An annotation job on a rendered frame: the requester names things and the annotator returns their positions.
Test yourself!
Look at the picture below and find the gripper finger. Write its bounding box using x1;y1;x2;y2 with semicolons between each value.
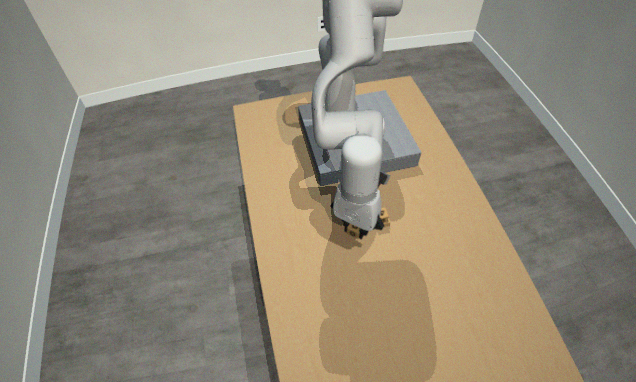
331;201;349;232
359;215;385;239

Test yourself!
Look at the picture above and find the tan cube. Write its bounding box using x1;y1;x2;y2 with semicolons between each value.
380;207;389;223
347;223;361;239

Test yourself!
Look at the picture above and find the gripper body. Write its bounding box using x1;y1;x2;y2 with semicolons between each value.
333;183;381;231

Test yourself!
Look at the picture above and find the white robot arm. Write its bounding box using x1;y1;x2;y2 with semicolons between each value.
311;0;403;204

